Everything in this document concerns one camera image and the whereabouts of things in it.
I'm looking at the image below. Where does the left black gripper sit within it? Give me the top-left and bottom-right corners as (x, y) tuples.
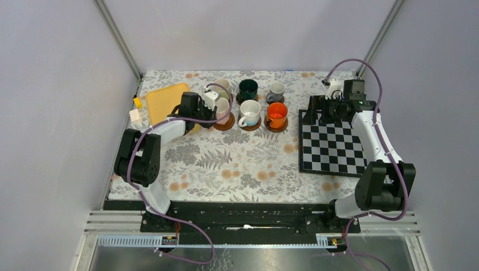
(192, 100), (217, 129)

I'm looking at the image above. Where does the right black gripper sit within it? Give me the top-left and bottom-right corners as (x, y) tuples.
(301, 95), (346, 125)

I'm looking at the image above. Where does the pink white mug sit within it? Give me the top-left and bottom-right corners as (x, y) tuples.
(216, 98), (230, 125)

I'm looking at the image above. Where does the yellow tray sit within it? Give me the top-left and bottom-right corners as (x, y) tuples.
(145, 82), (190, 126)

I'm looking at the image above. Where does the light green mug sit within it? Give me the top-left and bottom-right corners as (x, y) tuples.
(212, 78), (230, 100)

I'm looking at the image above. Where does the brown wooden coaster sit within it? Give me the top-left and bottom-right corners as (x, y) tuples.
(237, 116), (263, 131)
(235, 93), (259, 105)
(213, 112), (236, 131)
(264, 117), (289, 133)

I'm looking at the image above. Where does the orange mug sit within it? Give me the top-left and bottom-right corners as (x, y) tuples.
(266, 102), (288, 128)

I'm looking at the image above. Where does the grey mug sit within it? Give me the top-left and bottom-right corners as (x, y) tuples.
(266, 82), (285, 104)

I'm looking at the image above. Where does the dark green mug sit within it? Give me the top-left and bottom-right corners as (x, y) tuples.
(238, 79), (258, 102)

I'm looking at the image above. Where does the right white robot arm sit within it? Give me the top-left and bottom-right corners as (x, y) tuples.
(302, 79), (416, 233)

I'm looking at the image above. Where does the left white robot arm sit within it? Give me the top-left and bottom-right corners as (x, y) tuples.
(114, 90), (219, 232)

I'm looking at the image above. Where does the black white checkerboard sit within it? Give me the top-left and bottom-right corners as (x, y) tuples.
(298, 110), (368, 177)

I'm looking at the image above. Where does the yellow block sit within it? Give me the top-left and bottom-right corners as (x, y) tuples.
(133, 96), (143, 109)

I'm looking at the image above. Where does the white pink block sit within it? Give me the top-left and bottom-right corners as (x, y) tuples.
(129, 108), (142, 123)

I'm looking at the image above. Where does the floral tablecloth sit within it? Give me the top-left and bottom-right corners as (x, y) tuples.
(108, 70), (389, 206)

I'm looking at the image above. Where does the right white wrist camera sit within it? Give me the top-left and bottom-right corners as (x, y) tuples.
(322, 78), (344, 100)

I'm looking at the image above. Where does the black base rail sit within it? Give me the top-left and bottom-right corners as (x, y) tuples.
(104, 200), (348, 246)

